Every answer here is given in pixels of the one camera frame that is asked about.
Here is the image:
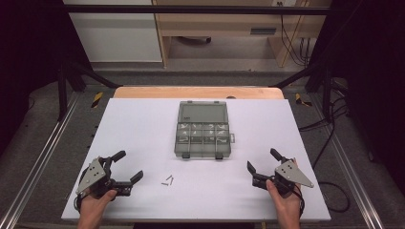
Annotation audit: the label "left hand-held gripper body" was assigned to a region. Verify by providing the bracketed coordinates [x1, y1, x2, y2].
[75, 156, 133, 199]

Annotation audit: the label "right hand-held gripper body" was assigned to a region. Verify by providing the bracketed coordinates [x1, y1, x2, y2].
[251, 157, 315, 198]

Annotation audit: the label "grey transparent compartment box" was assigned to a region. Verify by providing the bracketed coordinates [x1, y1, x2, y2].
[174, 100, 236, 160]

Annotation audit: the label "person's left hand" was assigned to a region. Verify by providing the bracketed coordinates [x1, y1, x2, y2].
[77, 189, 118, 221]

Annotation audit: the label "person's right hand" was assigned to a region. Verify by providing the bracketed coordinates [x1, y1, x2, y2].
[266, 157, 303, 221]

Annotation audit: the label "white table board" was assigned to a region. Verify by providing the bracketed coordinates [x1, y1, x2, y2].
[61, 97, 331, 222]

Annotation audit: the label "group of silver fasteners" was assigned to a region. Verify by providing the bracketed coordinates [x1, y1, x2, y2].
[177, 123, 229, 144]

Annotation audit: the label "wooden table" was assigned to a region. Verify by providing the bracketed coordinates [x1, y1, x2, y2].
[113, 86, 285, 100]

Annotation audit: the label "white cabinet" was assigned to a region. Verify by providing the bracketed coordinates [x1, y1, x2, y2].
[62, 0, 163, 63]

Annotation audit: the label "grey desk label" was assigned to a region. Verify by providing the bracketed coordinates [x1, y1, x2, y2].
[249, 28, 277, 35]

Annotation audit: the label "dark curtain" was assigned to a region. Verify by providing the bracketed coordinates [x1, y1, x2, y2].
[309, 0, 405, 192]
[0, 0, 94, 156]

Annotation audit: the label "light wooden desk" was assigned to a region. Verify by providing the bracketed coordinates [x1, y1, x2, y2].
[152, 0, 332, 69]

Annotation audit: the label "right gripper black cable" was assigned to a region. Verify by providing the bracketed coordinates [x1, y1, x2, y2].
[292, 184, 306, 219]

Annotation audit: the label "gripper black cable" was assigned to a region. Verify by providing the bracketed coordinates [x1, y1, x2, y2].
[74, 170, 92, 214]
[292, 184, 306, 219]

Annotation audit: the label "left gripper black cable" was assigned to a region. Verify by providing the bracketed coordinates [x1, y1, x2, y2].
[74, 170, 92, 214]

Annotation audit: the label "black floor cable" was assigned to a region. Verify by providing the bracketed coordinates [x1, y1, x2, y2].
[299, 94, 352, 214]

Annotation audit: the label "aluminium floor rail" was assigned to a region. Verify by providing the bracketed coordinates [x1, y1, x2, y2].
[0, 92, 80, 229]
[309, 94, 386, 229]

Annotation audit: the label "black metal frame stand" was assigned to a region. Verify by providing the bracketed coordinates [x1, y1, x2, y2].
[270, 60, 334, 119]
[56, 60, 123, 122]

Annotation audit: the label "hanging black desk cables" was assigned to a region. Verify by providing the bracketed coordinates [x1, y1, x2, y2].
[279, 13, 317, 68]

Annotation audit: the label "white wall socket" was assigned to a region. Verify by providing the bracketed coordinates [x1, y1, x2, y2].
[271, 0, 298, 8]

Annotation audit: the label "black horizontal frame bar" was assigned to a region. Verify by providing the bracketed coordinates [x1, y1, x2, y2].
[63, 4, 332, 16]

